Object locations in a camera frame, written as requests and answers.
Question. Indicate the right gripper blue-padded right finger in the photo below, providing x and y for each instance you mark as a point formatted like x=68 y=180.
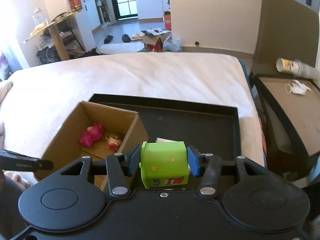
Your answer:
x=207 y=167

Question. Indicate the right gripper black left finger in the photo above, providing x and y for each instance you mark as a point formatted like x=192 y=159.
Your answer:
x=120 y=166

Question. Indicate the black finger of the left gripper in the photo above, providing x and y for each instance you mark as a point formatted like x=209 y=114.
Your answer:
x=11 y=161

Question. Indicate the brown-haired doll figurine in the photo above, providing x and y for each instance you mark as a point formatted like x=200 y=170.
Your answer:
x=113 y=140

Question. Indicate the green toy house box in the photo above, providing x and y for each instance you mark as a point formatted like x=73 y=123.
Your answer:
x=164 y=164

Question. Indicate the red plush figurine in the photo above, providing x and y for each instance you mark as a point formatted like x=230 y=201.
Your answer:
x=92 y=134

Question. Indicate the brown cardboard box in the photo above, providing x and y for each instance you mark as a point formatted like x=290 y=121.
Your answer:
x=65 y=146

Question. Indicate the black shallow tray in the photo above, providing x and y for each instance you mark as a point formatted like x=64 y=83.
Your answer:
x=209 y=128

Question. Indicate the pinkish white bed blanket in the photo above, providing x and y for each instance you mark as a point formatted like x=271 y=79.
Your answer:
x=46 y=109

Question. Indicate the black framed side table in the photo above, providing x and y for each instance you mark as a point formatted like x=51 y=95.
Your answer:
x=292 y=124

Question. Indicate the white face mask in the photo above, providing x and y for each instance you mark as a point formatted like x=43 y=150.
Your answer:
x=295 y=87

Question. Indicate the yellow wooden table leg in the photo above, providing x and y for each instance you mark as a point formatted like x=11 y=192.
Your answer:
x=58 y=42

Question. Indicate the round white floor rug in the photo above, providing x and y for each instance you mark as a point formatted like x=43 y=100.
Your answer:
x=122 y=48

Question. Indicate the white plastic bag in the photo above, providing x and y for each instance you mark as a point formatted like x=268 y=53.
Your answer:
x=172 y=44

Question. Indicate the black slipper left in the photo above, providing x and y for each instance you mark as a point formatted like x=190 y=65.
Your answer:
x=108 y=39

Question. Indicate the black slipper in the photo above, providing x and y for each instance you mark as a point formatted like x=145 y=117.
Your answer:
x=108 y=39
x=125 y=38

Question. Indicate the black slipper right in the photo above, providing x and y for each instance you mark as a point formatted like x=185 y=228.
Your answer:
x=125 y=38

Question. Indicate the paper cup on side table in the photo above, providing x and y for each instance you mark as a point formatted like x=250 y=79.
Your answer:
x=293 y=67

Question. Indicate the yellow slipper left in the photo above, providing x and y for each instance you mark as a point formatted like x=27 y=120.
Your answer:
x=135 y=37

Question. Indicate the yellow slipper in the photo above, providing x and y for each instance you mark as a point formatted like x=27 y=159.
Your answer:
x=141 y=36
x=135 y=37

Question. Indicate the open cardboard box on floor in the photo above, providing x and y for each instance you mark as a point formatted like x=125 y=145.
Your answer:
x=153 y=39

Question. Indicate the yellow slipper right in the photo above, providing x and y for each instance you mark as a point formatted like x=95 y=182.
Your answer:
x=141 y=36

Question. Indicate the orange standing box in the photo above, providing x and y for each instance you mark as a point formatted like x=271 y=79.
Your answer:
x=167 y=20

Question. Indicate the large brown cardboard sheet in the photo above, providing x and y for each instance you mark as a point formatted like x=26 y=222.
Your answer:
x=287 y=30

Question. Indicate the red tin can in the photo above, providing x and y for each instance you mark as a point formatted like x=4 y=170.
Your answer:
x=75 y=5

